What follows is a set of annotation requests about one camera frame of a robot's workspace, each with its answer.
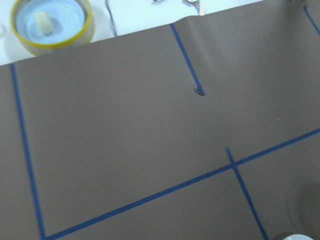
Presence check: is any cream foam piece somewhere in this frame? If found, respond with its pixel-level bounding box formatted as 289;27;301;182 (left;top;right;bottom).
33;11;54;35

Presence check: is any white cable on table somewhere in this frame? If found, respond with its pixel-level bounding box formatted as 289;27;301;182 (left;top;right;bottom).
104;0;118;37

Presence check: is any white enamel cup blue rim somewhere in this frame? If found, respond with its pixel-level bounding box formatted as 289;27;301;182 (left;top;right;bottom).
283;234;314;240

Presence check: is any brown paper table mat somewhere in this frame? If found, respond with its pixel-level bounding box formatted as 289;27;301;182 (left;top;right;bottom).
0;0;320;240

